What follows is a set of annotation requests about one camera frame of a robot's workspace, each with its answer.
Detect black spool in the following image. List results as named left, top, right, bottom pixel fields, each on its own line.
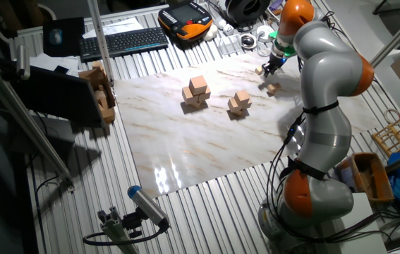
left=224, top=0, right=272, bottom=26

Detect white marble pattern sheet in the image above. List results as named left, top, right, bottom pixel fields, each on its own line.
left=114, top=52, right=380, bottom=198

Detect white plug adapter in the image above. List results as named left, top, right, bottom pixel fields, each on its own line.
left=213, top=17, right=235, bottom=36

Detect black computer keyboard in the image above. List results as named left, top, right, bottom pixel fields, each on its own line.
left=78, top=27, right=169, bottom=63

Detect brown tray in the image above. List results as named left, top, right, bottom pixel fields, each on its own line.
left=335, top=152, right=394, bottom=205

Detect white cable loop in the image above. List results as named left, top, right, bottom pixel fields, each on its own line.
left=255, top=35, right=273, bottom=58

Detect aluminium frame post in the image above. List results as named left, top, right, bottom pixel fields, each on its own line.
left=86, top=0, right=115, bottom=84

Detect white paper sheet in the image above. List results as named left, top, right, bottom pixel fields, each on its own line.
left=83, top=17, right=145, bottom=39

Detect orange and black teach pendant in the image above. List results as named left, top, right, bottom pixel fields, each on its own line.
left=157, top=1, right=214, bottom=42

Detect large wooden cube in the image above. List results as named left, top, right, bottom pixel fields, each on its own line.
left=188, top=75, right=208, bottom=96
left=181, top=86, right=195, bottom=106
left=199, top=86, right=212, bottom=103

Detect brown cardboard box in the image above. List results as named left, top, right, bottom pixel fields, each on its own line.
left=78, top=60, right=116, bottom=124

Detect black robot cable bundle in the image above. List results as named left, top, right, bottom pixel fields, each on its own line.
left=265, top=112, right=391, bottom=244

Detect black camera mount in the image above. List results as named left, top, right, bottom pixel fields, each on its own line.
left=121, top=207, right=144, bottom=239

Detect black monitor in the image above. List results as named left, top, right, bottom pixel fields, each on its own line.
left=8, top=65, right=104, bottom=125

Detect black camera cable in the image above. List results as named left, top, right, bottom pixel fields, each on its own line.
left=82, top=220, right=169, bottom=246

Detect white egg shaped ball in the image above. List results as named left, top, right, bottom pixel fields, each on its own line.
left=202, top=23, right=219, bottom=42

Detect long aluminium frame bar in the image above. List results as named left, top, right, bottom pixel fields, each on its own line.
left=0, top=49, right=75, bottom=193

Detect round metal bowl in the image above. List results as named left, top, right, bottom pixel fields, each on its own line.
left=240, top=33, right=257, bottom=50

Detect short aluminium profile stub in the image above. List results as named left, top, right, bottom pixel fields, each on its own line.
left=97, top=206, right=139, bottom=254

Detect grey computer mouse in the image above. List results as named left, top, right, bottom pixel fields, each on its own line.
left=49, top=28, right=63, bottom=46

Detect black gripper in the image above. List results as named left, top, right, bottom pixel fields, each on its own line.
left=262, top=52, right=288, bottom=78

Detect wooden rack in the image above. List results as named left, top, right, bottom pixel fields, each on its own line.
left=371, top=108, right=400, bottom=158

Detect white paper stack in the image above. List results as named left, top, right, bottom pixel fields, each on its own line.
left=29, top=52, right=80, bottom=77

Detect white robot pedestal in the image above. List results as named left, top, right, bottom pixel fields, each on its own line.
left=322, top=192, right=387, bottom=254

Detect black mouse pad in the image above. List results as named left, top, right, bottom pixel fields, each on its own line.
left=42, top=16, right=86, bottom=58

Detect silver camera with blue cap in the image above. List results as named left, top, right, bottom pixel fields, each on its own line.
left=127, top=185, right=171, bottom=229

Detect clear plastic box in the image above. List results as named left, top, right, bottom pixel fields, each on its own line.
left=217, top=34, right=243, bottom=56

